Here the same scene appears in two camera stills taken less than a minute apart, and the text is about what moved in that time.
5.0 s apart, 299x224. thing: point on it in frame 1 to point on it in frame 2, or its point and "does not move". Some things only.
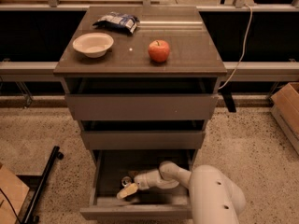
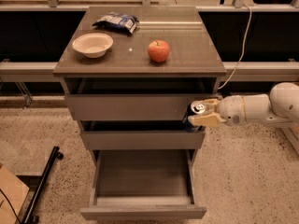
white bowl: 93,45 does not move
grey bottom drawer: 109,167 does not move
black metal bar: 29,217 does not move
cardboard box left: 15,190 does not move
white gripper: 146,180 to 231,110
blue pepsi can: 126,180 to 194,107
